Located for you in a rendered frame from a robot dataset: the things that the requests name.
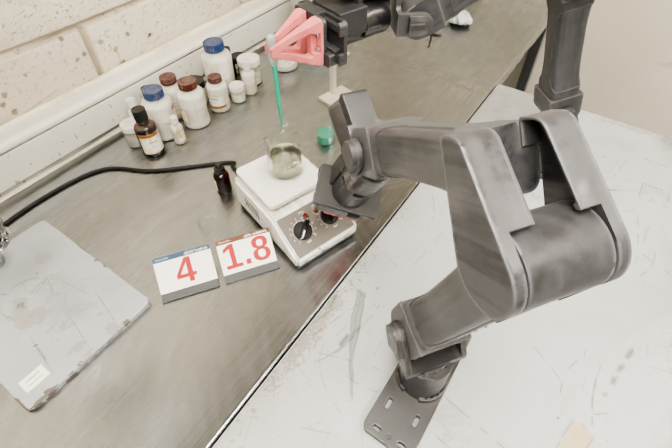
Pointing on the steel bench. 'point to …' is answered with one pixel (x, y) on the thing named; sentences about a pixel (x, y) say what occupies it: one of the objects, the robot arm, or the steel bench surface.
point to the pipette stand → (333, 89)
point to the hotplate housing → (282, 217)
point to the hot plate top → (269, 191)
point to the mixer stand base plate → (56, 312)
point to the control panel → (321, 232)
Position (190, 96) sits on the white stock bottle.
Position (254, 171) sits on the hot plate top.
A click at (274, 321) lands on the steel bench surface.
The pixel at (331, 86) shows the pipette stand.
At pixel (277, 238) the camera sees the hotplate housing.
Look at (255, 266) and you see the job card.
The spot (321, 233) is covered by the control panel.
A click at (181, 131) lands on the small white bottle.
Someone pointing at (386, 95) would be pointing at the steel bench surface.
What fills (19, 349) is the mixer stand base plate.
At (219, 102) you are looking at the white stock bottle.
